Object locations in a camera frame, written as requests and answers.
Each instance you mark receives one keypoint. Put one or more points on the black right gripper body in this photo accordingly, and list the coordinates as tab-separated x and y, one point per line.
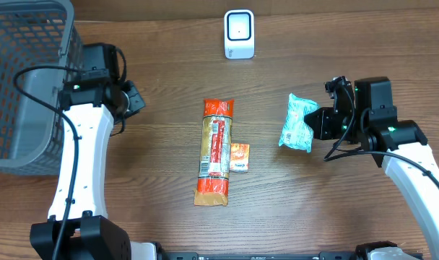
359	108

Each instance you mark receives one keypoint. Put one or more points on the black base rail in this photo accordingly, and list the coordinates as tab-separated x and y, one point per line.
324	255

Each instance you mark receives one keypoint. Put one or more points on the grey plastic shopping basket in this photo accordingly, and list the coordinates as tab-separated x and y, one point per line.
38	36

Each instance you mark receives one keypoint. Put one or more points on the orange tissue pack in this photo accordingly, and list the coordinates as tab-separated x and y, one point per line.
239	157

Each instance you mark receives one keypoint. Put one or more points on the teal wet wipes pack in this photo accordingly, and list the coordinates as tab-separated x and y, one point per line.
296	134

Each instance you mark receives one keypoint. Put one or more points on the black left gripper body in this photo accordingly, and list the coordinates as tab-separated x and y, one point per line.
133	102

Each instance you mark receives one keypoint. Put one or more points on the white barcode scanner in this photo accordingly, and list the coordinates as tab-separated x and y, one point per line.
239	34

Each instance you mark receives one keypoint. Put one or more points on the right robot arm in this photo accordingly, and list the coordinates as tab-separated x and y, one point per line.
410	164

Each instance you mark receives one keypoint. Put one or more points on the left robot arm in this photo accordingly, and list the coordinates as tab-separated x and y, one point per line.
90	105

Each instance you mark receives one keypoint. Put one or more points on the red orange snack bag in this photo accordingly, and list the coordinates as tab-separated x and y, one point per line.
214	160

